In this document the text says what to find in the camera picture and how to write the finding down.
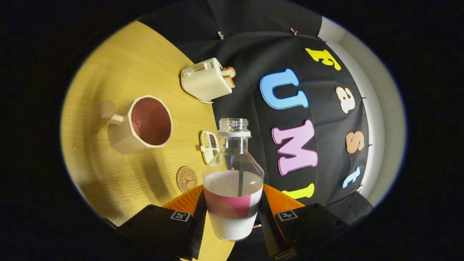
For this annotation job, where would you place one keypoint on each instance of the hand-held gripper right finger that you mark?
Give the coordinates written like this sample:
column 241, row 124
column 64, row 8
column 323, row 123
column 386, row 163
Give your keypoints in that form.
column 268, row 228

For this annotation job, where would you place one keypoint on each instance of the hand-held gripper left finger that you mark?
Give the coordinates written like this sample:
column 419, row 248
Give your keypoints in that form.
column 197, row 232

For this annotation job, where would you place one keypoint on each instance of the clear juice bottle pink label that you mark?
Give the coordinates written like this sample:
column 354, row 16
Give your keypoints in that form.
column 232, row 224

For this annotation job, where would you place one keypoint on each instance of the round cork coaster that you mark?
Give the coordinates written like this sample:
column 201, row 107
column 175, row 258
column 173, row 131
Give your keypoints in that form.
column 186, row 179

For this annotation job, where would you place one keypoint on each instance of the small divided seed dish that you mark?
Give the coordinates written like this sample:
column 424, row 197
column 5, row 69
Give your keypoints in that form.
column 209, row 146

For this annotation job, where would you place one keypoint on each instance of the white toaster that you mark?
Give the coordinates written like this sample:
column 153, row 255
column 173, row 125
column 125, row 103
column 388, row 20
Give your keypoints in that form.
column 204, row 81

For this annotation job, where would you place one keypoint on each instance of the toast slice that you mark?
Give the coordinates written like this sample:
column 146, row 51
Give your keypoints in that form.
column 230, row 81
column 228, row 71

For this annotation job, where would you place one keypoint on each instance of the wooden table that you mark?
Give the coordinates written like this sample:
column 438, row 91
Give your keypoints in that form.
column 119, row 65

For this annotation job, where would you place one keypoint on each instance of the red cloth clip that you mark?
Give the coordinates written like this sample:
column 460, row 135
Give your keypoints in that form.
column 294, row 32

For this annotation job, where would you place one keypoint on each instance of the silver cloth clip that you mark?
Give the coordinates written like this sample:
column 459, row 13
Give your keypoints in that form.
column 220, row 35

